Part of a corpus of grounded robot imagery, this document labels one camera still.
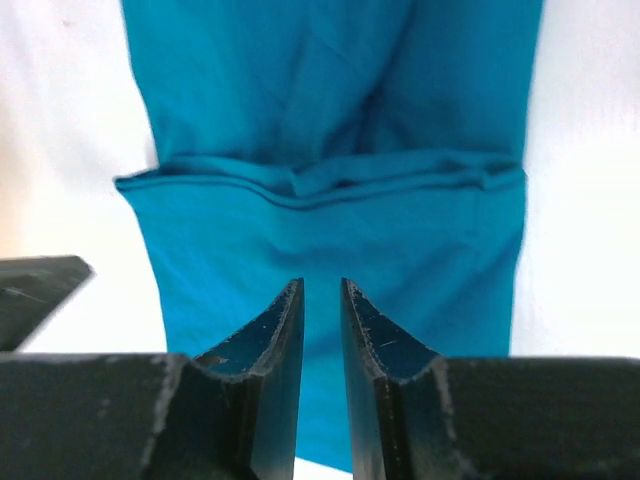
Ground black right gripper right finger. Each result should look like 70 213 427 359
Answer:
341 280 639 479

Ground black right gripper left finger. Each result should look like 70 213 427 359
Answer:
1 279 304 479

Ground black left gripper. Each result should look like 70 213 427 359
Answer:
1 255 92 352

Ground teal t shirt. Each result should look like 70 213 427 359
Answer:
116 1 543 471

